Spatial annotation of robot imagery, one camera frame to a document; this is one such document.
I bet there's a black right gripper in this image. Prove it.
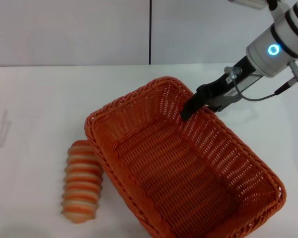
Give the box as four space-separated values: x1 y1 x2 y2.
180 56 263 121

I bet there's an orange woven rectangular basket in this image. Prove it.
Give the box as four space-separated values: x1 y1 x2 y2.
83 76 288 238

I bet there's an orange striped toy bread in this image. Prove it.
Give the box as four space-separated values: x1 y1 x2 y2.
60 140 104 225

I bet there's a grey wrist cable with plug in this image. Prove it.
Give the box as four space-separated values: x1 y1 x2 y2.
230 75 298 102

